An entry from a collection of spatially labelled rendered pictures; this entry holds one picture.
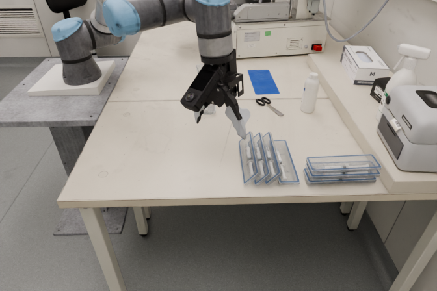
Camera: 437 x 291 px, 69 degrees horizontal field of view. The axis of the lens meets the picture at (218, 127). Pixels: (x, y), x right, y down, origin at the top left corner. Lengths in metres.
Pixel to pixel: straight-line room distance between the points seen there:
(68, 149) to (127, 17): 1.02
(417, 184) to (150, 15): 0.77
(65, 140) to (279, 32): 1.10
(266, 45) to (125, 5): 1.00
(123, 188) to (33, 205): 1.23
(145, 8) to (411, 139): 0.69
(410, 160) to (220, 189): 0.49
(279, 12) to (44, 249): 1.59
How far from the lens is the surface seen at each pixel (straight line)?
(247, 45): 1.55
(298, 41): 1.63
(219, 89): 0.71
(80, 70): 1.37
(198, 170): 0.91
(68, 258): 1.77
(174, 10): 0.72
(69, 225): 1.87
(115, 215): 1.83
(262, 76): 1.42
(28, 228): 1.98
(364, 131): 1.08
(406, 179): 0.95
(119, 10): 0.68
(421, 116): 0.89
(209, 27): 0.67
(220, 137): 1.03
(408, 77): 1.07
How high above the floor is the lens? 1.37
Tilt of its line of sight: 35 degrees down
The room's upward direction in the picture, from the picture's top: straight up
